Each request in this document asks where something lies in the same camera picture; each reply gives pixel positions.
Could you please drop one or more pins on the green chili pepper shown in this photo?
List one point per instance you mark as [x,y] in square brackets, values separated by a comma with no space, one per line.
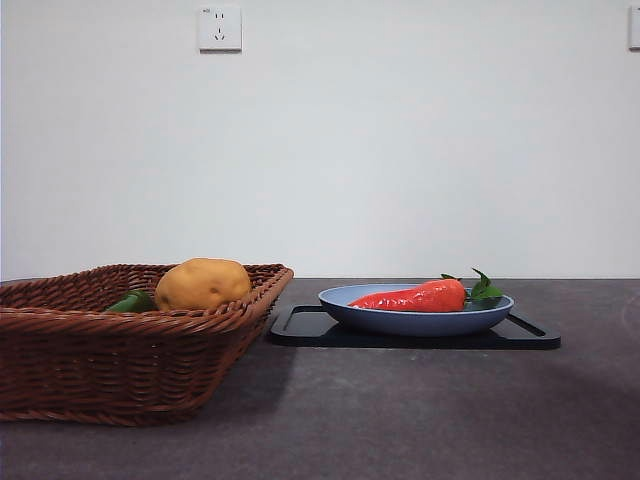
[131,302]

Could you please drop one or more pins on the orange carrot with green leaves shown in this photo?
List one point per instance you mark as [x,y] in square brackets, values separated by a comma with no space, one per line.
[425,299]

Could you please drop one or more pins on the brown wicker basket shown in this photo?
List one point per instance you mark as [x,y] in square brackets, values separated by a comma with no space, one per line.
[125,365]

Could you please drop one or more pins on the blue round plate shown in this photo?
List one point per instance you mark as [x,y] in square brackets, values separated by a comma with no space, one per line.
[415,322]

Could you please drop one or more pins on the black flat tray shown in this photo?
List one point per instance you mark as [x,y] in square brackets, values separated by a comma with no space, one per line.
[525,337]

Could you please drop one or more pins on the yellow-brown potato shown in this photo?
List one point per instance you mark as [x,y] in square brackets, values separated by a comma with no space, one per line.
[202,282]

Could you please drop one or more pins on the white wall socket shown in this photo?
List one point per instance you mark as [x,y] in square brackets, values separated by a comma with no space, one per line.
[220,27]

